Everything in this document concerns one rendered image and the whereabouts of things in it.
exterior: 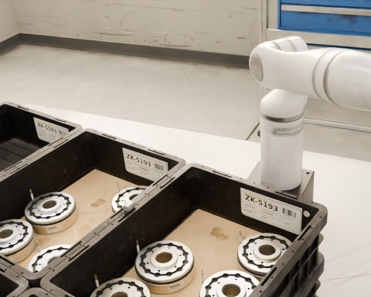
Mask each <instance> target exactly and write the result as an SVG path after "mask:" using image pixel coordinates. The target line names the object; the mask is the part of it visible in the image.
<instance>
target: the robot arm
mask: <svg viewBox="0 0 371 297"><path fill-rule="evenodd" d="M249 67H250V71H251V73H252V75H253V77H254V78H255V80H256V81H257V82H258V83H259V84H260V85H262V86H264V87H266V88H271V89H273V90H271V91H270V92H269V93H268V94H266V95H265V96H264V97H263V98H262V99H261V101H260V155H261V182H262V183H263V184H264V185H265V186H268V187H272V188H274V189H277V190H291V189H293V188H296V187H297V186H298V185H299V184H300V183H301V182H302V165H303V132H304V107H305V105H306V103H307V99H308V96H309V97H313V98H317V99H320V100H322V101H325V102H327V103H331V104H335V105H338V106H341V107H346V108H352V109H356V110H363V111H371V54H368V53H365V52H361V51H356V50H352V49H344V48H320V49H310V50H309V49H308V46H307V44H306V43H305V41H304V40H303V39H302V38H300V37H298V36H289V37H284V38H279V39H275V40H272V41H267V42H264V43H262V44H259V45H258V46H256V47H255V48H254V50H253V51H252V52H251V54H250V59H249Z"/></svg>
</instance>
